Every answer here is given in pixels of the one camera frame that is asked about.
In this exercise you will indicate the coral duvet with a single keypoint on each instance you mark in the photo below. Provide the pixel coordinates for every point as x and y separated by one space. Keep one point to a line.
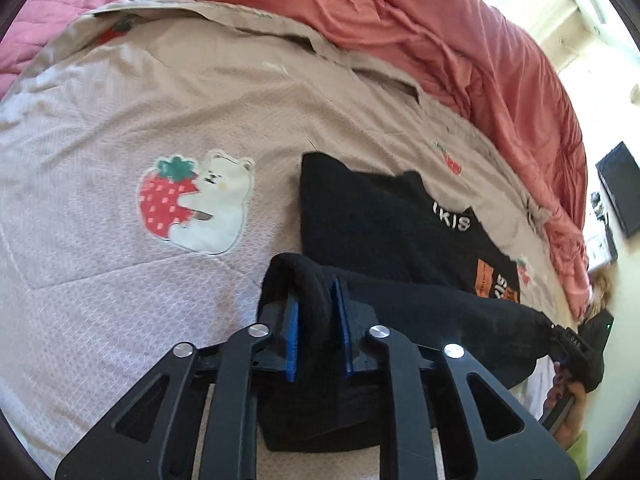
450 60

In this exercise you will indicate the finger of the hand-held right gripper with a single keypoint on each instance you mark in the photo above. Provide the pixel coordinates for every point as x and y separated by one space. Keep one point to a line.
562 362

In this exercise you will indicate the black sweater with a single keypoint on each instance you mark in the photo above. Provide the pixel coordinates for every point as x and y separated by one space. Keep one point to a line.
375 220

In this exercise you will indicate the person's right forearm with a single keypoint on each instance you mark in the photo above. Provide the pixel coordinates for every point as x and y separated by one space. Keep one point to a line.
580 455

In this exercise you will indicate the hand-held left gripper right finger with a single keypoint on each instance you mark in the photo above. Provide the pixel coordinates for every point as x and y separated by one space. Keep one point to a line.
342 330

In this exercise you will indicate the black television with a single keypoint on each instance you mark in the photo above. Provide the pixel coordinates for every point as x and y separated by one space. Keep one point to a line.
620 185

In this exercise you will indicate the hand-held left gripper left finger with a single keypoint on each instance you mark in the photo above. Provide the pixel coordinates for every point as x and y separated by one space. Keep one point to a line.
292 340

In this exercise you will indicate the pink quilted pillow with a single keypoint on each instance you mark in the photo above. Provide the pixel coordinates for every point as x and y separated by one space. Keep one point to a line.
60 10

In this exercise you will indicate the person's right hand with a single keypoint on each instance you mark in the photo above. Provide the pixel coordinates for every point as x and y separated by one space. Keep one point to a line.
572 415

